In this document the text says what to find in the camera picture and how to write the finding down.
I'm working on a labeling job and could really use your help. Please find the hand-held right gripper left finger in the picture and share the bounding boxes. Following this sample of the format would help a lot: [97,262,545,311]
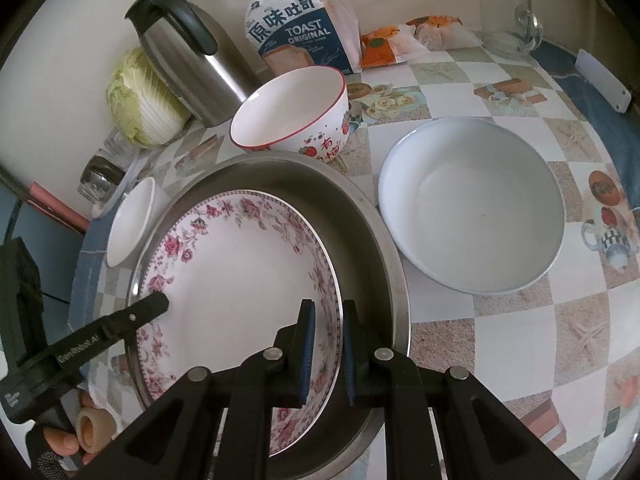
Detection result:
[117,298,317,480]

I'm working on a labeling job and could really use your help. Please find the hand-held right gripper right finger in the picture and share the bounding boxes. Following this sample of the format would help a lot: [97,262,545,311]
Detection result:
[341,300,582,480]

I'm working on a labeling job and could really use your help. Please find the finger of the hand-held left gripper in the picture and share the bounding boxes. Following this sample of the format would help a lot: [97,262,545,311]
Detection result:
[111,292,171,340]

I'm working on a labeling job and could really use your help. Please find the stainless steel pan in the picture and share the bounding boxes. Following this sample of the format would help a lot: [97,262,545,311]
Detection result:
[124,152,412,469]

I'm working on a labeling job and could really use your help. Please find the round floral plate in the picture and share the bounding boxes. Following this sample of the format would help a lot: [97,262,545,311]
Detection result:
[135,189,344,458]

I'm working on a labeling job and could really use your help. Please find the pale blue bowl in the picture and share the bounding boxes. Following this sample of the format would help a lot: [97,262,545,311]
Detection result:
[377,117,566,296]

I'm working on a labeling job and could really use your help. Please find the person's left hand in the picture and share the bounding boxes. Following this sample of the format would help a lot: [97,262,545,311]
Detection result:
[43,390,113,466]

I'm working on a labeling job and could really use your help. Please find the small white bowl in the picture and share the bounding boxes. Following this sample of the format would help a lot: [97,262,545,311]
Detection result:
[106,176,162,268]

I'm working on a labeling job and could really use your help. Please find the glasses on small plate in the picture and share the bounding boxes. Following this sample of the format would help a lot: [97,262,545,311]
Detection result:
[90,159,143,219]

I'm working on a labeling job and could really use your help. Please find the checked tablecloth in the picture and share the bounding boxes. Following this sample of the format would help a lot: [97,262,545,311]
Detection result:
[67,25,640,480]

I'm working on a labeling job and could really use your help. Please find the clear glass cup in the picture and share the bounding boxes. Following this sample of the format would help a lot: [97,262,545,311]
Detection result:
[102,129,142,172]

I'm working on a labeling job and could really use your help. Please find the napa cabbage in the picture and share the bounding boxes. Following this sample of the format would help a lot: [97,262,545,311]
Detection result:
[106,47,194,149]

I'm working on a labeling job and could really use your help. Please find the red-rimmed printed bowl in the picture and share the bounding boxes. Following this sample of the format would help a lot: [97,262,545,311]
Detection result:
[229,65,351,164]

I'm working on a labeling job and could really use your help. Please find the stainless steel thermos jug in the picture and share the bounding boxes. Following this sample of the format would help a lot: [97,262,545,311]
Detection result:
[124,0,262,129]

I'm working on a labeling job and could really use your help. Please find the bag of toast bread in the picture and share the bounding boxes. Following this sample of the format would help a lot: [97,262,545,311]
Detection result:
[215,0,364,74]

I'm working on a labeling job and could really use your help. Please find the clear glass mug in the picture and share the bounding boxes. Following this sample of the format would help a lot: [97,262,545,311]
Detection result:
[477,0,544,59]

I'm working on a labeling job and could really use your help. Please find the white power strip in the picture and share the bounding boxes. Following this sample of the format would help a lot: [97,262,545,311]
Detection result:
[574,48,632,114]

